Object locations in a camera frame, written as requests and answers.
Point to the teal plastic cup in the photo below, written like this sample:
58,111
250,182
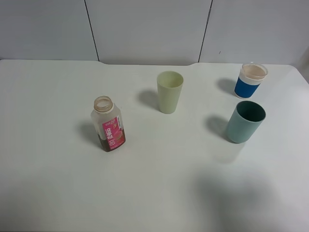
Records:
244,121

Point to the blue sleeved paper cup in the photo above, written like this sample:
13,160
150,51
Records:
250,77

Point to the pale green plastic cup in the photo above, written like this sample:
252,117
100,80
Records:
169,85

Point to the plastic drink bottle pink label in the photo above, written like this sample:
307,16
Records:
108,123

